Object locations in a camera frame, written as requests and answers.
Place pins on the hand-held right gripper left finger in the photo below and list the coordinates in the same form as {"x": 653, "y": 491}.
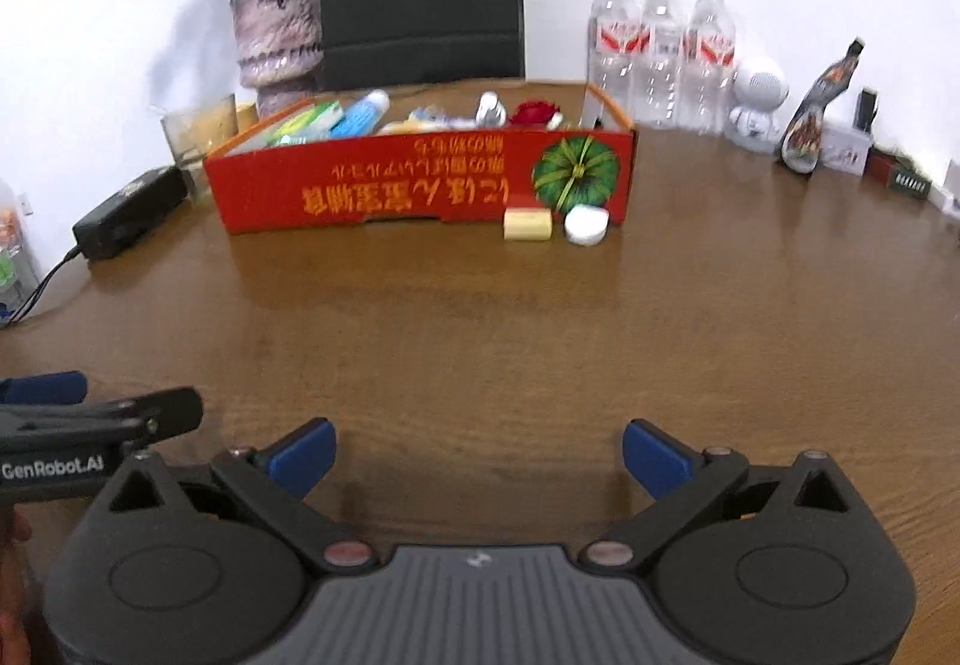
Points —
{"x": 304, "y": 460}

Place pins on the blue toothpaste tube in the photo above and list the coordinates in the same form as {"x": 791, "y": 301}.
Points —
{"x": 360, "y": 113}

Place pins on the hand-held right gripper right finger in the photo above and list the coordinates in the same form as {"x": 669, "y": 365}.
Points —
{"x": 656, "y": 460}

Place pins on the red round object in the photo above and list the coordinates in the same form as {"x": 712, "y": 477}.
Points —
{"x": 538, "y": 113}

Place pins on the clear plastic water bottle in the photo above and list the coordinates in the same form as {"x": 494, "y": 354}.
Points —
{"x": 660, "y": 57}
{"x": 706, "y": 65}
{"x": 616, "y": 50}

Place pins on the white robot figure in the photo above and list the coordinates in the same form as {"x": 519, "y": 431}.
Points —
{"x": 756, "y": 102}

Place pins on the small white box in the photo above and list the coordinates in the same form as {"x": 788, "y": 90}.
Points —
{"x": 847, "y": 149}

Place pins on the pale yellow block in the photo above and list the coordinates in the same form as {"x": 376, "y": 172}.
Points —
{"x": 529, "y": 225}

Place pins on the small black gadget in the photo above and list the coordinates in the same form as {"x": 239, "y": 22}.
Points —
{"x": 866, "y": 108}

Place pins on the person's left hand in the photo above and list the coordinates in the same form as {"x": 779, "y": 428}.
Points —
{"x": 13, "y": 545}

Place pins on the red cardboard box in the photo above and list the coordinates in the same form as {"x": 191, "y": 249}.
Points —
{"x": 420, "y": 185}

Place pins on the dark spouted sauce pouch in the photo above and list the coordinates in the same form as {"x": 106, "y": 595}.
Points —
{"x": 814, "y": 125}

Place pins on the wooden desktop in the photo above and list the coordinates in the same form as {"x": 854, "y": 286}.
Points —
{"x": 487, "y": 335}

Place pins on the clear glass cup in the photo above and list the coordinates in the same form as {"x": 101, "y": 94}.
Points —
{"x": 187, "y": 143}

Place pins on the black power adapter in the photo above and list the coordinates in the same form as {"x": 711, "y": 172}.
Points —
{"x": 127, "y": 213}

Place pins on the dark red box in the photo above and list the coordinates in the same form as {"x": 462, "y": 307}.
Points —
{"x": 898, "y": 171}

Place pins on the green tissue pack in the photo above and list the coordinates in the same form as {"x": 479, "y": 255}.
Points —
{"x": 304, "y": 125}

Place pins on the blue and white packet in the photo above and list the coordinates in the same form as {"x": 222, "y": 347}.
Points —
{"x": 431, "y": 116}

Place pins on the white round jar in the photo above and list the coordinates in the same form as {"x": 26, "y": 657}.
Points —
{"x": 586, "y": 226}

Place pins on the purple ceramic vase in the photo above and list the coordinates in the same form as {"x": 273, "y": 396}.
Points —
{"x": 277, "y": 27}

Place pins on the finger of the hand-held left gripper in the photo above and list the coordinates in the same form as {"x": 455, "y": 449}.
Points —
{"x": 45, "y": 386}
{"x": 165, "y": 410}

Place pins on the clear plastic container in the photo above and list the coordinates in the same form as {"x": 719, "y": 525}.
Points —
{"x": 15, "y": 252}

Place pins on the white plug charger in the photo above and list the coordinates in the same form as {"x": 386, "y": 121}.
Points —
{"x": 949, "y": 188}

